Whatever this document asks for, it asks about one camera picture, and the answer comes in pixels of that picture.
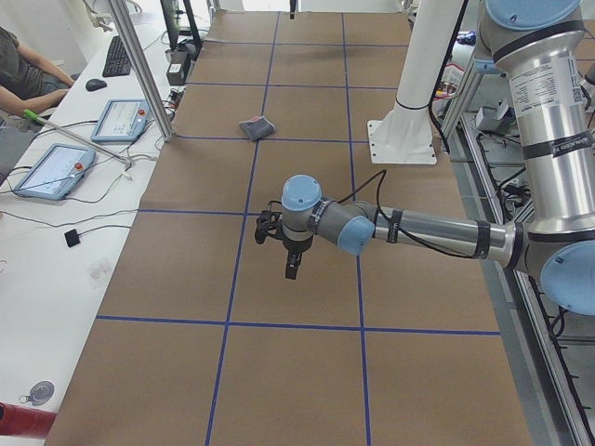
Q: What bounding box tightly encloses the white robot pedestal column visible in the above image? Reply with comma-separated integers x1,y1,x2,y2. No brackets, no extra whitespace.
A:
367,0,466,165

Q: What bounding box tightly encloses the black computer keyboard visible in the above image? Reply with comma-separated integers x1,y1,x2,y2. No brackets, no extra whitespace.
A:
102,35,131,78

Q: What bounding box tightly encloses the black box with white label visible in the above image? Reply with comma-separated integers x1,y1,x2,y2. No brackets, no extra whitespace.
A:
166,50,191,86

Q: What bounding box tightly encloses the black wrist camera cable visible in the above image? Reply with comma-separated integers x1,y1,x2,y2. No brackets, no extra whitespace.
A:
337,168,475,259

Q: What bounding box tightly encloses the small black square puck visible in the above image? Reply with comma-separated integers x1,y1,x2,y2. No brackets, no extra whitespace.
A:
64,229,81,248

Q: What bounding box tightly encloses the aluminium frame post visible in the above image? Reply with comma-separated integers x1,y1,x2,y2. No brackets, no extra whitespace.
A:
107,0,173,142

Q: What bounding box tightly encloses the pink and grey towel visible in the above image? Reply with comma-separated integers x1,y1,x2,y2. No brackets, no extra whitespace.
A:
239,115,276,141

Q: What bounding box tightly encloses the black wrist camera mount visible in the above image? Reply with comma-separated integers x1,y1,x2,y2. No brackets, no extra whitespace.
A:
255,210,284,244

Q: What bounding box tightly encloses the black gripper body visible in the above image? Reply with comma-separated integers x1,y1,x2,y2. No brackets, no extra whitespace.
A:
282,232,312,260

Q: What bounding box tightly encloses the black computer mouse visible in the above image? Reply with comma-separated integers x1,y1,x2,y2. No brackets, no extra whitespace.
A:
86,78,107,92

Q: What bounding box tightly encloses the teach pendant tablet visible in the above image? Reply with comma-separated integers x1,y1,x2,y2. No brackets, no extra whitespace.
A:
91,98,151,144
13,143,96,201

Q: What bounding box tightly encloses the near teach pendant tablet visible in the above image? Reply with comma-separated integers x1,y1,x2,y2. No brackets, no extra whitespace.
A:
13,143,96,201

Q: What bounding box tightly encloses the far teach pendant tablet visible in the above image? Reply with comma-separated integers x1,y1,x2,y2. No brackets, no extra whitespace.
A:
91,98,151,144

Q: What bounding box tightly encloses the round silver tape dispenser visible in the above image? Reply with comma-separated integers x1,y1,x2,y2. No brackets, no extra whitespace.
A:
19,380,55,406

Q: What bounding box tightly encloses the aluminium side frame rail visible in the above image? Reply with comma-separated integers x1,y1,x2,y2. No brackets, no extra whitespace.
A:
440,46,594,445

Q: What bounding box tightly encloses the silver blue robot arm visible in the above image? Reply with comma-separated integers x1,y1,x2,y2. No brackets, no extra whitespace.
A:
278,1,594,315

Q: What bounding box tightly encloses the metal rod with green tip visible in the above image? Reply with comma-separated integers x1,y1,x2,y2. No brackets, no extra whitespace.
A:
23,109,132,167

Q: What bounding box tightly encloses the seated person in grey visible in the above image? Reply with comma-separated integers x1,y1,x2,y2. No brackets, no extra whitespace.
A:
1,28,74,117

